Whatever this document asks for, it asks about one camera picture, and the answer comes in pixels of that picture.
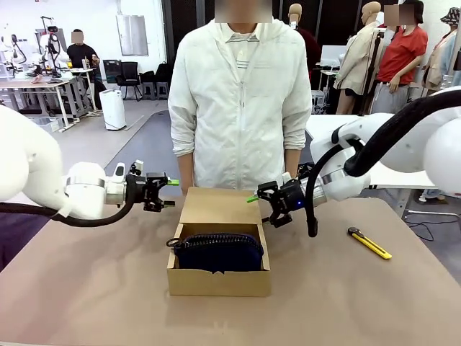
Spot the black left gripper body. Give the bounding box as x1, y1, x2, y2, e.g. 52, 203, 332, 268
125, 172, 149, 210

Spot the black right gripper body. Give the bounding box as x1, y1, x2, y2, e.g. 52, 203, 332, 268
282, 178, 309, 215

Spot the navy zipper pencil case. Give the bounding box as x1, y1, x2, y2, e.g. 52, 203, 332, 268
166, 233, 265, 272

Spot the brown cardboard box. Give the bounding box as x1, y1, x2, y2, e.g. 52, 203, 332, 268
166, 186, 272, 298

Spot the person's left hand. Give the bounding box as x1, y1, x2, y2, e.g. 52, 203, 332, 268
285, 160, 302, 180

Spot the person's right hand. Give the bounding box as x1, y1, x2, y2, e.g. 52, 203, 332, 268
179, 168, 195, 198

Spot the white air purifier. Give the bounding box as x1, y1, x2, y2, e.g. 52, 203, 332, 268
99, 89, 127, 131

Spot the yellow utility knife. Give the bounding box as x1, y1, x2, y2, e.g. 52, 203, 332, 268
347, 226, 393, 260

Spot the person in white jacket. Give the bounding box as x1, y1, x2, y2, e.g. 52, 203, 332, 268
167, 0, 313, 198

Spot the black office chair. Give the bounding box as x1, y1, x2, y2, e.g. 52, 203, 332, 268
115, 61, 143, 102

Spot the wooden background workbench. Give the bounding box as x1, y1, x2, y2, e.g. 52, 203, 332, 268
0, 77, 79, 133

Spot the black tripod stand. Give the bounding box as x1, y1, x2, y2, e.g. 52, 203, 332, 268
359, 30, 385, 116

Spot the person in black t-shirt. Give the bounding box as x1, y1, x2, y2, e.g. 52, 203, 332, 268
66, 29, 107, 109

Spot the mannequin in dark red top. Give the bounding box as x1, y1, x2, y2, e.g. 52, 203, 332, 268
287, 3, 321, 84

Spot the mannequin in beige jacket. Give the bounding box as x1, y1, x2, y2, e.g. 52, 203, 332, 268
333, 1, 382, 115

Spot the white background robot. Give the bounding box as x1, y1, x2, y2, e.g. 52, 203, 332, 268
35, 16, 71, 79

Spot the person in red t-shirt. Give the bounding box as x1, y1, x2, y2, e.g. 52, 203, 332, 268
370, 0, 429, 115

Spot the mannequin with bucket hat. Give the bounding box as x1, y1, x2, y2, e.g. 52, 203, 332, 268
421, 6, 461, 94

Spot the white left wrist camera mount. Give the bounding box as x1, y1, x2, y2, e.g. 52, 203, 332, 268
113, 161, 126, 188

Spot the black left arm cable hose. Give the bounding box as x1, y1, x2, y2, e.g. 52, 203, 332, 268
0, 194, 137, 229

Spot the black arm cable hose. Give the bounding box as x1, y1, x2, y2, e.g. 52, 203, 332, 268
0, 194, 137, 229
305, 94, 455, 238

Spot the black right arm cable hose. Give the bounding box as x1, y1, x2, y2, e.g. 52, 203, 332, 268
305, 94, 455, 238

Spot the grey wall panel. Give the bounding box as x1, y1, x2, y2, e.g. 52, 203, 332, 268
115, 14, 149, 57

